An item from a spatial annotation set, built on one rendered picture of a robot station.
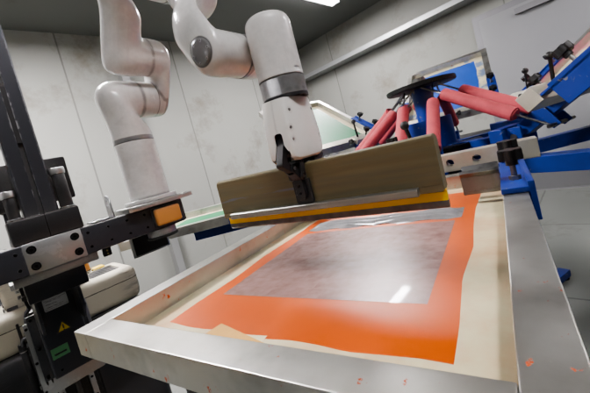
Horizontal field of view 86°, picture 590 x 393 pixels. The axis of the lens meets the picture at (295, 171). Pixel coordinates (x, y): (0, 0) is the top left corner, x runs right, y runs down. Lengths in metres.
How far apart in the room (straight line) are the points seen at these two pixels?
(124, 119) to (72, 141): 2.97
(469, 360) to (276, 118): 0.36
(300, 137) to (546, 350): 0.36
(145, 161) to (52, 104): 3.08
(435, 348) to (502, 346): 0.05
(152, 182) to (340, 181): 0.52
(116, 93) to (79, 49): 3.30
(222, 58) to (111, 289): 1.05
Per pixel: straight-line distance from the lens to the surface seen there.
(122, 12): 0.86
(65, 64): 4.07
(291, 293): 0.51
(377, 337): 0.37
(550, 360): 0.28
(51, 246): 0.81
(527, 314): 0.32
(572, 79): 1.03
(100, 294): 1.39
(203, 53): 0.53
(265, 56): 0.51
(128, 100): 0.88
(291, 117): 0.48
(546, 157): 1.38
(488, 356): 0.34
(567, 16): 4.50
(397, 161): 0.45
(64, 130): 3.85
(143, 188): 0.85
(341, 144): 1.94
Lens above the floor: 1.16
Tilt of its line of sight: 3 degrees down
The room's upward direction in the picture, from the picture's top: 15 degrees counter-clockwise
